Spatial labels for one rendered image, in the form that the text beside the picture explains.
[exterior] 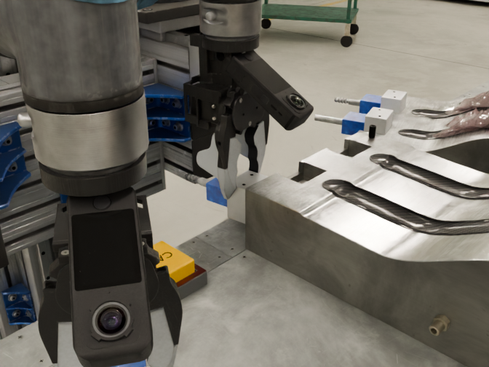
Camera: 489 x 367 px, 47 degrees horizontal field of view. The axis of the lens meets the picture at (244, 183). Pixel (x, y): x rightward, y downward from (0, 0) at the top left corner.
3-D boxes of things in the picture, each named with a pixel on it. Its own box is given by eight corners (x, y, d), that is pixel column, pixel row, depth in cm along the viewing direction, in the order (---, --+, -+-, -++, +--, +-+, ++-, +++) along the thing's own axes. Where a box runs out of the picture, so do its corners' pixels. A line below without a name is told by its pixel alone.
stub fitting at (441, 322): (435, 323, 57) (426, 333, 56) (438, 311, 56) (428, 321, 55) (448, 330, 56) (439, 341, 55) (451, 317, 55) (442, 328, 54)
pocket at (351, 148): (322, 172, 83) (324, 148, 81) (343, 160, 86) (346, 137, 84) (348, 181, 80) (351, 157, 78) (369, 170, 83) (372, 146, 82)
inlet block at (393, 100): (329, 116, 109) (331, 89, 107) (337, 108, 113) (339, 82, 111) (397, 127, 104) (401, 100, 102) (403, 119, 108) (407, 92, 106)
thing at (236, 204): (175, 198, 84) (173, 165, 81) (197, 186, 88) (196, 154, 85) (248, 225, 77) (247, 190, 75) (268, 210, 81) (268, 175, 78)
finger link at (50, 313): (97, 349, 45) (112, 260, 42) (97, 366, 44) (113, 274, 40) (35, 348, 44) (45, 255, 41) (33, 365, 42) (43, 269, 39)
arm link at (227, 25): (273, -3, 69) (233, 7, 63) (273, 35, 71) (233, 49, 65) (224, -10, 72) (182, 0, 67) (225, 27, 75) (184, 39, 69)
